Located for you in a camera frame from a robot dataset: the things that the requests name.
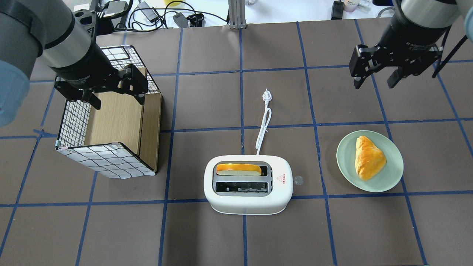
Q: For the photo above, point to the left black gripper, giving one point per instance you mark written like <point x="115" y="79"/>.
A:
<point x="89" y="68"/>

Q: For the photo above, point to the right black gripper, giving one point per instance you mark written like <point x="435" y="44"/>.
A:
<point x="410" y="37"/>

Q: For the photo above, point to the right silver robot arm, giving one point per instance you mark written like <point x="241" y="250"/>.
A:
<point x="436" y="14"/>

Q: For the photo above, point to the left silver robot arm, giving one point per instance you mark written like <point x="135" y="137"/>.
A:
<point x="66" y="40"/>

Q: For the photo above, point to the yellow bread slice in toaster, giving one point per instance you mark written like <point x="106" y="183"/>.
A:
<point x="238" y="169"/>

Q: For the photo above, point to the white two-slot toaster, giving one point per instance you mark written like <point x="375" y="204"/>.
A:
<point x="267" y="194"/>

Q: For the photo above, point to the grid pattern storage basket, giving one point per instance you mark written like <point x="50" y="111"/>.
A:
<point x="121" y="139"/>

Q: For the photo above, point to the black power adapter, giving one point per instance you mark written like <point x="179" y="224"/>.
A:
<point x="337" y="10"/>

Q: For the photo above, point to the large black power brick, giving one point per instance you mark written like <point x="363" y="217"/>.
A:
<point x="114" y="9"/>

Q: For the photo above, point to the light green plate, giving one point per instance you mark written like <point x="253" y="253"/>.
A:
<point x="387" y="179"/>

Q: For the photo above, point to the yellow bread on plate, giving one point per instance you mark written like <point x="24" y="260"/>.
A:
<point x="369" y="159"/>

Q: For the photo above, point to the aluminium frame post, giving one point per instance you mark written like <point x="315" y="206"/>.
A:
<point x="236" y="11"/>

